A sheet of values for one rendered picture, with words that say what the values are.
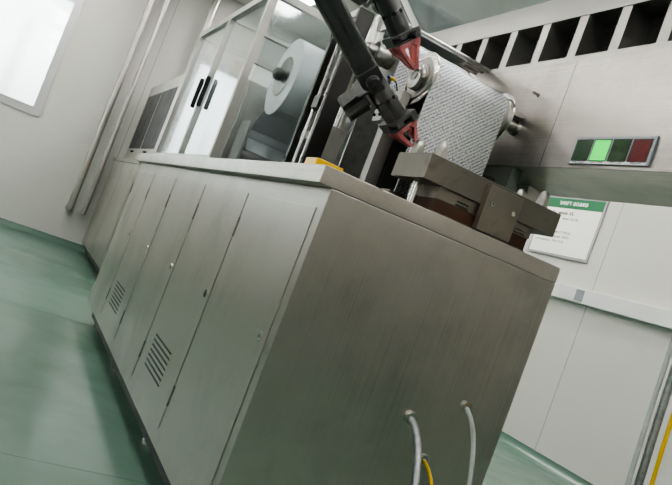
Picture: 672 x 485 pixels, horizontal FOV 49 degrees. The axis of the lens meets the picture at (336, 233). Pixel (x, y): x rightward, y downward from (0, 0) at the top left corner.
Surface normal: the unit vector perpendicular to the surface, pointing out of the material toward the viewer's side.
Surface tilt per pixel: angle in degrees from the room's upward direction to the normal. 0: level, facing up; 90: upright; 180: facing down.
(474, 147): 90
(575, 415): 90
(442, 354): 90
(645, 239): 90
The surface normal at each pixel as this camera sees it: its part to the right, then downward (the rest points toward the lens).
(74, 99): 0.40, 0.11
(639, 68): -0.85, -0.34
